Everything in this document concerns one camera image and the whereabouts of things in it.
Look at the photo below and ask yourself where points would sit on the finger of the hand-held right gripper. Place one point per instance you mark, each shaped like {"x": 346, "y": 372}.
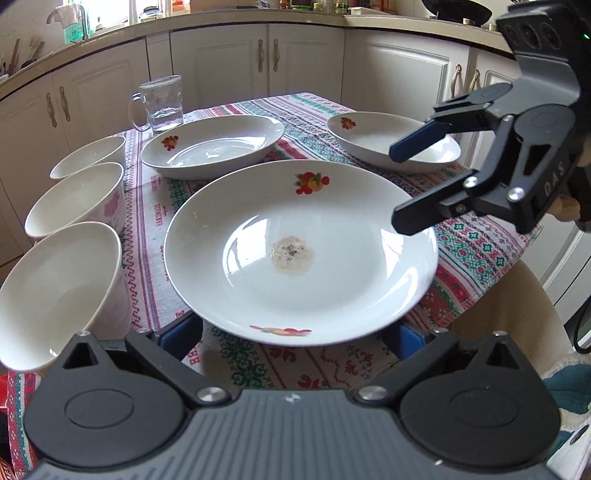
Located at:
{"x": 415, "y": 141}
{"x": 429, "y": 210}

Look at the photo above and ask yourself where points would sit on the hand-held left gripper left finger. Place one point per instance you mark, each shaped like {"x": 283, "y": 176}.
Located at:
{"x": 182, "y": 330}

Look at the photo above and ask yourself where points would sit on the beige chair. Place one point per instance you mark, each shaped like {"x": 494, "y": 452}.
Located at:
{"x": 512, "y": 309}

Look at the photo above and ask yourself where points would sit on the white rag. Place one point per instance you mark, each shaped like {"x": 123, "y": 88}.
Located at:
{"x": 62, "y": 14}

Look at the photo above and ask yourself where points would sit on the green plastic bag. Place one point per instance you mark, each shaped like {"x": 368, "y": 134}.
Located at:
{"x": 74, "y": 33}

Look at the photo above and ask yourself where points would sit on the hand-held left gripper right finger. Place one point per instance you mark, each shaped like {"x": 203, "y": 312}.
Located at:
{"x": 406, "y": 339}

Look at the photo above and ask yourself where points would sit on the large white fruit-print plate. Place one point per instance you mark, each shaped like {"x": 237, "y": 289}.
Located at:
{"x": 323, "y": 286}

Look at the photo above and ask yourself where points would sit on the white ceramic bowl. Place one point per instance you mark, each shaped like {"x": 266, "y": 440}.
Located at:
{"x": 69, "y": 203}
{"x": 87, "y": 154}
{"x": 51, "y": 295}

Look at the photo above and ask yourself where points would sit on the chrome faucet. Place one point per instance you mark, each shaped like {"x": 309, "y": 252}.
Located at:
{"x": 82, "y": 21}

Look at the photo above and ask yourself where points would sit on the person's right hand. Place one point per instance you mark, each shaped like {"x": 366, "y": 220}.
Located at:
{"x": 569, "y": 207}

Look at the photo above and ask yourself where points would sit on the wooden kitchen utensils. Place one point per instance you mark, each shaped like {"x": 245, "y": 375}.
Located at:
{"x": 23, "y": 57}

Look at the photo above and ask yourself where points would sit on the black wok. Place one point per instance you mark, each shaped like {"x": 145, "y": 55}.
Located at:
{"x": 457, "y": 11}

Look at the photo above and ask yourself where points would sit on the patterned woven tablecloth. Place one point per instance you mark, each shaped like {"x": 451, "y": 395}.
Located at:
{"x": 475, "y": 249}

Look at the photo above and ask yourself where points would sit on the group of small jars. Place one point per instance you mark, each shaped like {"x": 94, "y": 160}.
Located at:
{"x": 318, "y": 5}

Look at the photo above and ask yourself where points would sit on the teal patterned fleece cloth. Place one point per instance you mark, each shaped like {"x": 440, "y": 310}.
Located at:
{"x": 570, "y": 387}

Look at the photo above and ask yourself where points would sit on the deep white fruit-print plate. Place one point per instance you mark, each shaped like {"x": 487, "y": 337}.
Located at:
{"x": 207, "y": 152}
{"x": 369, "y": 134}

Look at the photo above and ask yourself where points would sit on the clear glass mug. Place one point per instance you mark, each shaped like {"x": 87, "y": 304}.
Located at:
{"x": 161, "y": 106}

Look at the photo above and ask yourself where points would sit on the beige kitchen countertop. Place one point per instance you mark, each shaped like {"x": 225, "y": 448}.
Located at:
{"x": 231, "y": 21}

